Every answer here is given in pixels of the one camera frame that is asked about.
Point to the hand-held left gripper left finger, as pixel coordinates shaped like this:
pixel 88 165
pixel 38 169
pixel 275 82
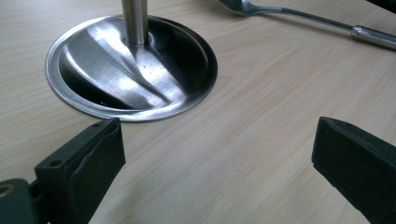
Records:
pixel 77 168

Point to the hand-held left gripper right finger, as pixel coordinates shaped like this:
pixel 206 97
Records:
pixel 358 168

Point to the stainless steel stand with round base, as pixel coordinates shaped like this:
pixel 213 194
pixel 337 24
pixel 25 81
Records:
pixel 124 77

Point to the stainless steel spoon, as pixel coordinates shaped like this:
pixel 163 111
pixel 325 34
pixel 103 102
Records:
pixel 311 15

